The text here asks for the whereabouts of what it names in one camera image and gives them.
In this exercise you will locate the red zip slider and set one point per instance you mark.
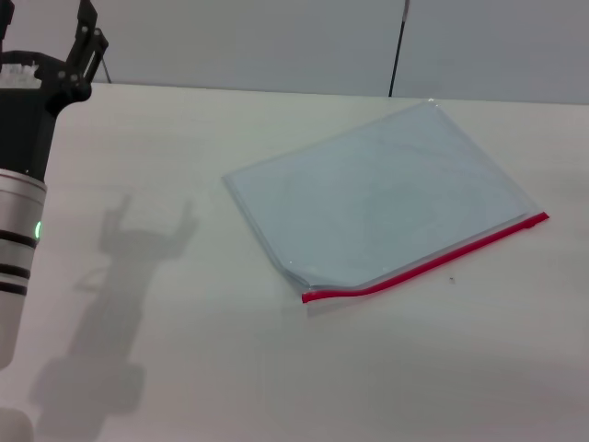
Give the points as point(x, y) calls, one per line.
point(530, 223)

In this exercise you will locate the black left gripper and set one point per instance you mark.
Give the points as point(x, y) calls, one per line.
point(27, 129)

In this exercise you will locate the clear document bag red zip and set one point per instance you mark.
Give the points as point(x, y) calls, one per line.
point(391, 193)

